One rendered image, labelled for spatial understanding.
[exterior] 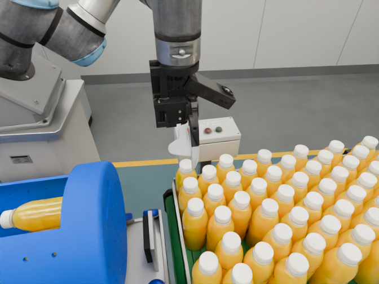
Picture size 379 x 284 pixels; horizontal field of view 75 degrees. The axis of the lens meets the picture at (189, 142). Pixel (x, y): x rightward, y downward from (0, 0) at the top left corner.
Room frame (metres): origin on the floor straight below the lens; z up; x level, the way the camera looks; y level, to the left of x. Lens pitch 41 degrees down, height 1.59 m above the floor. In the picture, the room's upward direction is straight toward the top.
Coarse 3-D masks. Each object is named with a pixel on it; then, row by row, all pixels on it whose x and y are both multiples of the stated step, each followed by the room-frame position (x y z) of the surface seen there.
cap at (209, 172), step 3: (207, 165) 0.48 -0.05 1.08; (210, 165) 0.48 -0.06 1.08; (204, 168) 0.46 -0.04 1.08; (207, 168) 0.46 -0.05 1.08; (210, 168) 0.46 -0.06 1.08; (213, 168) 0.46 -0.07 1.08; (204, 171) 0.45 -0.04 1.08; (207, 171) 0.45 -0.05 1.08; (210, 171) 0.45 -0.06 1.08; (213, 171) 0.45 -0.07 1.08; (216, 171) 0.46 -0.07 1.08; (204, 174) 0.45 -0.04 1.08; (207, 174) 0.44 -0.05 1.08; (210, 174) 0.44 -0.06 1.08; (213, 174) 0.44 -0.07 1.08; (207, 177) 0.44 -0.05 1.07; (210, 177) 0.44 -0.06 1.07; (213, 177) 0.45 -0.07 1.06
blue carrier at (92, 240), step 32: (0, 192) 0.37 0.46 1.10; (32, 192) 0.38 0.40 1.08; (64, 192) 0.27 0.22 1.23; (96, 192) 0.27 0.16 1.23; (0, 224) 0.34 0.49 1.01; (64, 224) 0.21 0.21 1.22; (96, 224) 0.22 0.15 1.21; (0, 256) 0.17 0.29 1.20; (32, 256) 0.17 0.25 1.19; (64, 256) 0.18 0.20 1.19; (96, 256) 0.18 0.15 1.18
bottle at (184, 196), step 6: (198, 186) 0.43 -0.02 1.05; (180, 192) 0.41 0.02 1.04; (186, 192) 0.40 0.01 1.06; (192, 192) 0.40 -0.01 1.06; (198, 192) 0.41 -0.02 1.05; (180, 198) 0.40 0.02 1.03; (186, 198) 0.39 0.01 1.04; (180, 204) 0.40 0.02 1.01; (186, 204) 0.39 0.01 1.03; (180, 210) 0.40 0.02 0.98; (180, 216) 0.40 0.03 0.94
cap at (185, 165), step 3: (183, 159) 0.50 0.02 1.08; (186, 159) 0.50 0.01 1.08; (180, 162) 0.49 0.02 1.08; (183, 162) 0.49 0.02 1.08; (186, 162) 0.49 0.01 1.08; (189, 162) 0.49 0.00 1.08; (180, 165) 0.48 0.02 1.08; (183, 165) 0.48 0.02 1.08; (186, 165) 0.48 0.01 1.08; (189, 165) 0.48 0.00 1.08; (180, 168) 0.47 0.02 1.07; (183, 168) 0.47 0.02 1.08; (186, 168) 0.47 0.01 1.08; (189, 168) 0.47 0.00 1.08; (183, 171) 0.47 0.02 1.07; (186, 171) 0.46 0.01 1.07; (189, 171) 0.47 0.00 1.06
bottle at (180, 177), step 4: (180, 172) 0.47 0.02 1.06; (184, 172) 0.47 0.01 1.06; (188, 172) 0.47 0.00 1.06; (192, 172) 0.47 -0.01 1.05; (176, 176) 0.48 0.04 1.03; (180, 176) 0.46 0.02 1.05; (184, 176) 0.46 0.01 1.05; (188, 176) 0.46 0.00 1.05; (192, 176) 0.47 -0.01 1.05; (196, 176) 0.48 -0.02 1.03; (176, 180) 0.47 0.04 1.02; (180, 180) 0.46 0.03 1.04; (176, 184) 0.47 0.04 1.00; (180, 184) 0.46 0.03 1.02; (176, 188) 0.47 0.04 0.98; (180, 188) 0.46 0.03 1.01; (176, 192) 0.48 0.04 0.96
